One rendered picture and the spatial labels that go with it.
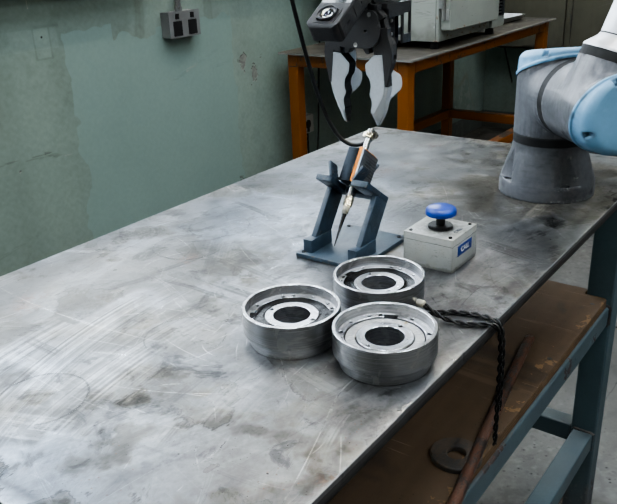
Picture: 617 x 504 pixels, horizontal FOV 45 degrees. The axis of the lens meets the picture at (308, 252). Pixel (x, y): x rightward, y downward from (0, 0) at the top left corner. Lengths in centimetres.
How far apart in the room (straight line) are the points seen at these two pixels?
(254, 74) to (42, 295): 224
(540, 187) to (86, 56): 169
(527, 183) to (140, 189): 177
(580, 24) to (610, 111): 355
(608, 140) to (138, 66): 189
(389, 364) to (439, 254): 28
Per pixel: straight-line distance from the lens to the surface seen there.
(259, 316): 79
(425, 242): 95
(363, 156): 99
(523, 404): 116
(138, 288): 96
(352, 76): 102
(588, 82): 108
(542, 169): 121
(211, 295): 91
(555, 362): 127
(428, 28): 303
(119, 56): 262
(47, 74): 245
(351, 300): 82
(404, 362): 70
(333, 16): 89
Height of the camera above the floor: 120
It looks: 23 degrees down
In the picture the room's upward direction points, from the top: 3 degrees counter-clockwise
